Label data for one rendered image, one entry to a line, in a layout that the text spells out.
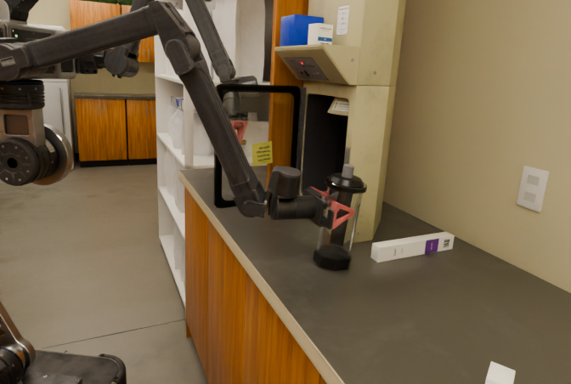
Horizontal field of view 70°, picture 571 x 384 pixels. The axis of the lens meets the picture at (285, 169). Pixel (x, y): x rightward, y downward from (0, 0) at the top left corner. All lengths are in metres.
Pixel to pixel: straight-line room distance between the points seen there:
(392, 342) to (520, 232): 0.61
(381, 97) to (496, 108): 0.36
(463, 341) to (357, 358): 0.23
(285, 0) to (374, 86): 0.46
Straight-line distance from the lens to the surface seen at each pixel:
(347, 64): 1.12
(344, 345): 0.85
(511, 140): 1.34
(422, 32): 1.61
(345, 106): 1.25
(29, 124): 1.41
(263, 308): 1.15
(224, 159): 0.94
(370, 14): 1.16
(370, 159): 1.21
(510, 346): 0.97
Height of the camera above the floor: 1.44
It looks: 14 degrees down
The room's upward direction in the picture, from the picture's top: 3 degrees clockwise
